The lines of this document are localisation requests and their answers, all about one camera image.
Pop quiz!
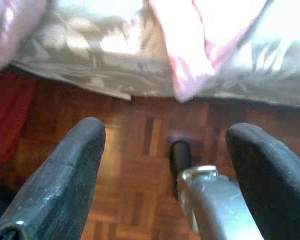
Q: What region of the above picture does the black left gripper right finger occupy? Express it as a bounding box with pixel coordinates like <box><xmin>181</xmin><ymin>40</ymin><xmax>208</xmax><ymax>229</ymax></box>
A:
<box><xmin>226</xmin><ymin>122</ymin><xmax>300</xmax><ymax>240</ymax></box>

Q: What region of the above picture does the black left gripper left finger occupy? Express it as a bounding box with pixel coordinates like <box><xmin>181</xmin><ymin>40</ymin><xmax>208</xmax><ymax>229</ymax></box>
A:
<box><xmin>0</xmin><ymin>116</ymin><xmax>106</xmax><ymax>240</ymax></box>

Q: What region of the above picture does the pink cartoon-print blanket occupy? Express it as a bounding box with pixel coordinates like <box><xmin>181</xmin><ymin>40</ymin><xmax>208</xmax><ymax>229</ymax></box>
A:
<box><xmin>0</xmin><ymin>0</ymin><xmax>270</xmax><ymax>103</ymax></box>

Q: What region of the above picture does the large red cushion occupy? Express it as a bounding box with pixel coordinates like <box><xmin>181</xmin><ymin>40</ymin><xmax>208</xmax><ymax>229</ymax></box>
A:
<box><xmin>0</xmin><ymin>72</ymin><xmax>37</xmax><ymax>166</ymax></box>

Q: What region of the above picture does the black robot left foot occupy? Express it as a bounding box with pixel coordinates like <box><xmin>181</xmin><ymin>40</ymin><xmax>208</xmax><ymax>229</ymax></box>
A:
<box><xmin>169</xmin><ymin>141</ymin><xmax>192</xmax><ymax>201</ymax></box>

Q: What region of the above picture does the beige leaf-patterned bed sheet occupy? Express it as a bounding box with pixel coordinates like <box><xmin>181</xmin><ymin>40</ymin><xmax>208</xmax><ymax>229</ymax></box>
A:
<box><xmin>7</xmin><ymin>0</ymin><xmax>300</xmax><ymax>109</ymax></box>

